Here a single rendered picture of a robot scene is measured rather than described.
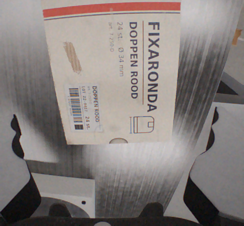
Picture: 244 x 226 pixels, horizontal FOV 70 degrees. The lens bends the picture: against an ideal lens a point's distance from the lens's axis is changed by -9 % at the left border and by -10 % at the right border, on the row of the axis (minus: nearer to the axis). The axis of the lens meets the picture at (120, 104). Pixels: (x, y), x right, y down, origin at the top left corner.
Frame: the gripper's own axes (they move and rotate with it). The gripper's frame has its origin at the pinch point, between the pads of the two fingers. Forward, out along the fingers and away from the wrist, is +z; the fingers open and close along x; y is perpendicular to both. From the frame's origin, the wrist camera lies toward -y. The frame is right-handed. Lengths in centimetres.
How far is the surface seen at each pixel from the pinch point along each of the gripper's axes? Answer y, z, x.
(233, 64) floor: 26, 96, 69
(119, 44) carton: -2.9, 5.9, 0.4
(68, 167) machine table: 19.7, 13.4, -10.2
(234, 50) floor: 17, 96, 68
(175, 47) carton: -2.5, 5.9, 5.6
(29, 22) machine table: -5.5, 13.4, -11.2
